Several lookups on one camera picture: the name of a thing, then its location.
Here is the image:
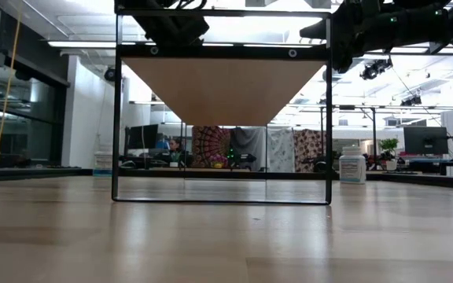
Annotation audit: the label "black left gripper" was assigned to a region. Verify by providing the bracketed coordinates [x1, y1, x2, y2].
[114, 0, 211, 49]

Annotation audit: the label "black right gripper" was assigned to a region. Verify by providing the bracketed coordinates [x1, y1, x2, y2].
[300, 0, 399, 74]

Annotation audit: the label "small white medicine bottle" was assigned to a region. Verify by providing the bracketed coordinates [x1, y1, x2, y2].
[338, 145, 367, 186]

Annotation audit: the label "black ceiling spotlight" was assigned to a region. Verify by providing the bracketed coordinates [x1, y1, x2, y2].
[359, 57, 394, 81]
[400, 94, 423, 108]

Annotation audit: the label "long ceiling light strip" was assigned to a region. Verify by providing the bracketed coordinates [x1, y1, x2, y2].
[47, 40, 137, 49]

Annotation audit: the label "black metal rack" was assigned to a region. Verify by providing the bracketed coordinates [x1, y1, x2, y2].
[319, 104, 378, 158]

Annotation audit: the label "black computer monitor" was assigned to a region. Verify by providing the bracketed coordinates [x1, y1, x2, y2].
[403, 126, 449, 156]
[127, 123, 160, 150]

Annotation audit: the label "brown patterned hanging cloth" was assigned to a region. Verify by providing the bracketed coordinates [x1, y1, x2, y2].
[293, 128, 327, 173]

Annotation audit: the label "red mandala tapestry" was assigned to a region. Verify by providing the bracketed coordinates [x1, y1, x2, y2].
[191, 125, 232, 169]

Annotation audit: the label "green potted plant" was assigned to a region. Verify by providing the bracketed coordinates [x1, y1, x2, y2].
[378, 137, 400, 172]

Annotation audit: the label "person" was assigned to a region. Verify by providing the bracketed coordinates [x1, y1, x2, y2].
[166, 138, 186, 168]

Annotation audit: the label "white floral hanging cloth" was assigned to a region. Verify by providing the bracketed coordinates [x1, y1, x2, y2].
[266, 127, 296, 173]

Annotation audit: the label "grey hanging cloth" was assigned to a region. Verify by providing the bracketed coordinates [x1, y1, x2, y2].
[230, 126, 269, 172]

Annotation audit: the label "white storage drawers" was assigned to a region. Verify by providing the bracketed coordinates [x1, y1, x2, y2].
[94, 151, 113, 177]

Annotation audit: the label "wooden shelf black frame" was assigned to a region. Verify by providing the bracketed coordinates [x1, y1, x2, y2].
[111, 8, 333, 206]

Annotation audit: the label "black aluminium table frame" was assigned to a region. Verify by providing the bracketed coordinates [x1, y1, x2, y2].
[0, 167, 453, 190]

